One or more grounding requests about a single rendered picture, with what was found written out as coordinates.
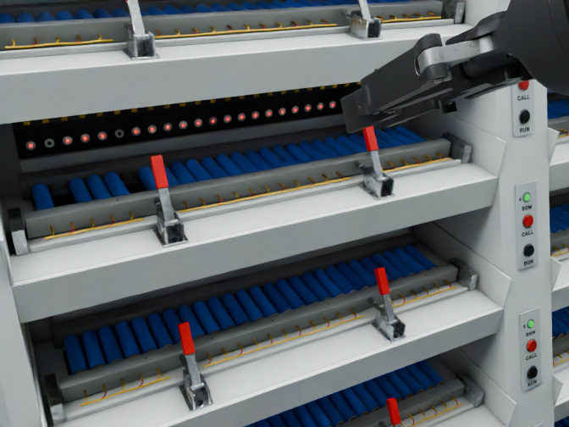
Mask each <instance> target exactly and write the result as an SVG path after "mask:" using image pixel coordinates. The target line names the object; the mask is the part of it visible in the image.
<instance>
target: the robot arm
mask: <svg viewBox="0 0 569 427"><path fill-rule="evenodd" d="M527 80H536V81H537V82H539V83H540V84H541V85H542V86H544V87H546V88H547V89H549V90H551V91H553V92H556V93H559V94H562V95H567V96H569V0H510V3H509V6H508V8H507V10H505V11H500V12H497V13H494V14H491V15H489V16H487V17H485V18H483V19H481V20H479V22H478V23H477V25H476V26H475V27H473V28H472V29H470V30H466V31H464V32H462V33H461V34H459V35H456V36H453V37H451V38H450V39H448V40H447V41H446V42H445V39H444V38H443V37H441V36H440V34H439V33H428V34H426V35H424V36H422V37H421V38H420V39H419V40H418V41H417V43H416V44H415V45H414V47H413V48H411V49H409V50H408V51H406V52H405V53H402V54H401V55H400V56H399V57H397V58H395V59H393V60H391V61H390V62H388V63H387V64H385V65H384V66H382V67H380V68H379V69H375V70H374V72H372V73H371V74H370V75H367V76H365V77H364V78H362V79H361V84H362V88H361V89H359V90H357V91H354V92H353V93H351V94H349V95H347V96H345V97H342V98H341V99H340V101H341V106H342V110H343V115H344V119H345V126H346V130H347V133H353V132H356V131H359V130H362V129H365V128H367V127H369V126H372V125H376V124H377V123H381V126H382V128H385V127H390V126H392V125H397V124H399V123H401V122H404V121H407V120H409V119H413V118H416V117H417V116H420V115H423V114H426V113H429V112H432V111H434V110H436V109H439V100H440V103H441V108H442V112H443V114H448V113H452V112H455V111H457V108H456V101H457V100H459V99H462V98H464V99H466V100H474V99H476V98H477V97H479V96H482V95H484V94H487V93H490V92H494V91H497V90H499V89H502V88H505V87H508V86H513V85H515V84H518V83H520V82H523V81H527Z"/></svg>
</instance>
